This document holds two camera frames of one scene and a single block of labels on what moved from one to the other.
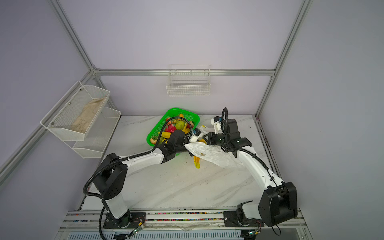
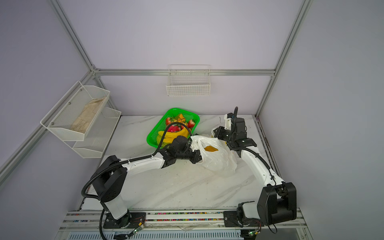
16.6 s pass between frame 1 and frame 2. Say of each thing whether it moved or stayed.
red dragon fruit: stayed
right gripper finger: moved
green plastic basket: stayed
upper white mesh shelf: stayed
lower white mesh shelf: stayed
